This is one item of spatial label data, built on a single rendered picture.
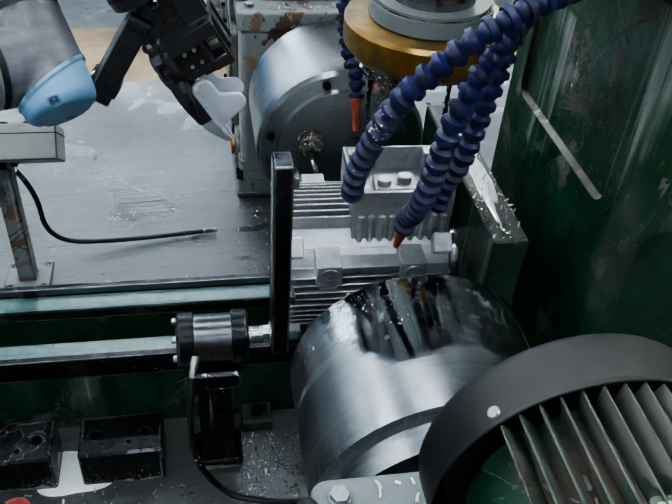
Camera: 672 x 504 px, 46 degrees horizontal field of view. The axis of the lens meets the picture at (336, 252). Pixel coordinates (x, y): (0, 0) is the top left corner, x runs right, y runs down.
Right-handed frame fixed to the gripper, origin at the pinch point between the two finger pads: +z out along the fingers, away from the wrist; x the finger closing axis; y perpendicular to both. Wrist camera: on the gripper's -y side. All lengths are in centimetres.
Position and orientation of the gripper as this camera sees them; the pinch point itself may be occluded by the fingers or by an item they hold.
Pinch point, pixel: (219, 133)
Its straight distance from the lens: 97.4
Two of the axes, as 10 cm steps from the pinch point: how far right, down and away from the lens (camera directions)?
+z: 4.4, 6.4, 6.3
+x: -1.6, -6.3, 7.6
